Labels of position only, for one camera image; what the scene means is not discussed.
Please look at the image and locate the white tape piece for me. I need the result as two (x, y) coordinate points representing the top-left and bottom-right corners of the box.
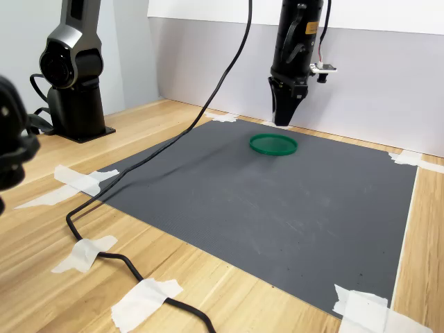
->
(200, 110), (239, 123)
(387, 150), (444, 174)
(332, 283), (434, 333)
(110, 277), (184, 332)
(260, 120), (293, 130)
(51, 234), (118, 275)
(13, 164), (121, 211)

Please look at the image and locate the thick black base cable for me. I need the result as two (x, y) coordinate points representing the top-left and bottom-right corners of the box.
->
(29, 73), (56, 136)

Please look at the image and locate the long white tape strip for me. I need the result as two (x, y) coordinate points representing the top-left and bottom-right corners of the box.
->
(390, 165), (419, 309)

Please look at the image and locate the round green lid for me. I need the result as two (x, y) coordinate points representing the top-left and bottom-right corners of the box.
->
(248, 133), (298, 157)

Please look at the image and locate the thick black camera cable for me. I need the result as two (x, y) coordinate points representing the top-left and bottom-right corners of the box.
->
(65, 0), (253, 333)

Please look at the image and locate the small white camera box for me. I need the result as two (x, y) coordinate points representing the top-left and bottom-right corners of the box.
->
(309, 61), (338, 84)

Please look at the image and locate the dark grey mat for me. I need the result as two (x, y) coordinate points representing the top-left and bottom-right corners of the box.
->
(92, 117), (419, 318)

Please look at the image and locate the thin camera wire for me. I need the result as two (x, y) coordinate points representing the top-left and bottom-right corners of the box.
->
(317, 0), (333, 67)

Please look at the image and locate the blurry black object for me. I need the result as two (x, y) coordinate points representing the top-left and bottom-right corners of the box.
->
(0, 74), (42, 216)

